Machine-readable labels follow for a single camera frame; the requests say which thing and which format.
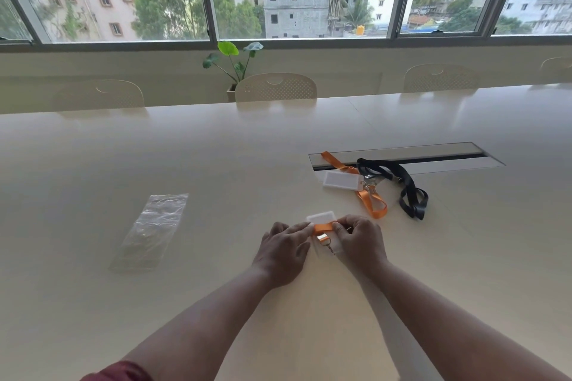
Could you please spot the person's left hand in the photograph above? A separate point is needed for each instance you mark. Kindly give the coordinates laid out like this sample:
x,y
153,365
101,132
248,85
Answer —
x,y
279,255

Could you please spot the clear plastic bag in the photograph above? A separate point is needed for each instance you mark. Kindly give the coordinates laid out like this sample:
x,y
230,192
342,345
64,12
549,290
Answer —
x,y
149,233

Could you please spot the green leafy plant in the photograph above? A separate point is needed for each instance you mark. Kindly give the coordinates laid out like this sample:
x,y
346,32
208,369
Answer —
x,y
228,49

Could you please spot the person's left thumb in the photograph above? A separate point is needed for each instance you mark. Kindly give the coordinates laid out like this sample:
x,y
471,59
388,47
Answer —
x,y
306,249

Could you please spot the white badge holder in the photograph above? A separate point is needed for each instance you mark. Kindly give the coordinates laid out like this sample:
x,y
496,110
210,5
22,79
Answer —
x,y
342,180

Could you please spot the cream perforated chair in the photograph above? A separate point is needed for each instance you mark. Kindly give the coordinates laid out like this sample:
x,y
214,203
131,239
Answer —
x,y
100,95
440,79
277,88
558,70

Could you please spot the person's right forearm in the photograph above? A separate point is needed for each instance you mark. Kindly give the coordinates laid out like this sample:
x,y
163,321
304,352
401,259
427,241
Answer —
x,y
447,322

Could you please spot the person's right thumb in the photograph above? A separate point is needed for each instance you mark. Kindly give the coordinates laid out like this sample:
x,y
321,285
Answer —
x,y
338,229

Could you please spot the clear badge holder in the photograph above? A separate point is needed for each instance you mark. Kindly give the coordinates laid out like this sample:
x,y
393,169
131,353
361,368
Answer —
x,y
321,217

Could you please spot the person's left forearm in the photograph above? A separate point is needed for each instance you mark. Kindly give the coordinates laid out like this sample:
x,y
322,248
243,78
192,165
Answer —
x,y
210,327

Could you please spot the person's right hand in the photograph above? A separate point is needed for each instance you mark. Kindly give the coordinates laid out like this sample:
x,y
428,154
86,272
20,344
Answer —
x,y
364,246

